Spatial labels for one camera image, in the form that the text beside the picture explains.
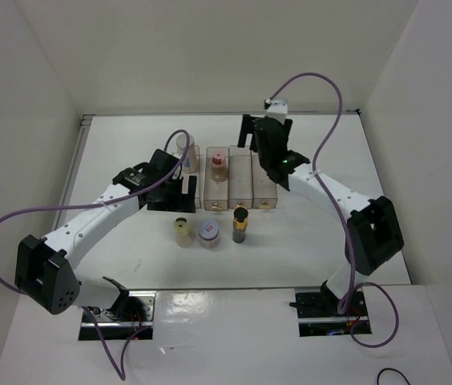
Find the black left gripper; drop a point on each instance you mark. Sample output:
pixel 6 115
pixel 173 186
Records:
pixel 181 203

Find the pink-lid spice jar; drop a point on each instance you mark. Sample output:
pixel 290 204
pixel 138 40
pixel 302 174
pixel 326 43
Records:
pixel 219 168

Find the tall silver-lid blue-label spice jar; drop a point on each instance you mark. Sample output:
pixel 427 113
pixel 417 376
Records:
pixel 186 145

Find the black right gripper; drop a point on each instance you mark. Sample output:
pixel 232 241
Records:
pixel 248 127

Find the yellow-lid spice jar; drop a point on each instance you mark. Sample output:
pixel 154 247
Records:
pixel 183 232

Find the black-cap gold-band pepper bottle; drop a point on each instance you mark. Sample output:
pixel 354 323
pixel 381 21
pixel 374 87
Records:
pixel 240 224

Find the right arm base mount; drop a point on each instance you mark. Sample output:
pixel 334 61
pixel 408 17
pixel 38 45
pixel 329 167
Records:
pixel 314 319

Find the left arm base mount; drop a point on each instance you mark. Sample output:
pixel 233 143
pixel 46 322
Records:
pixel 133 319

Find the white-lid red-label spice jar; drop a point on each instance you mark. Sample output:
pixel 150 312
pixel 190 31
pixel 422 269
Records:
pixel 209 233

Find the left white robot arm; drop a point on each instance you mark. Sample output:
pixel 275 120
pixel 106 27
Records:
pixel 45 268

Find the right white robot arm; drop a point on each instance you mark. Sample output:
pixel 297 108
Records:
pixel 372 231

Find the clear bin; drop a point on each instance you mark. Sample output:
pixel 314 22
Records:
pixel 264 191
pixel 215 193
pixel 186 184
pixel 240 177

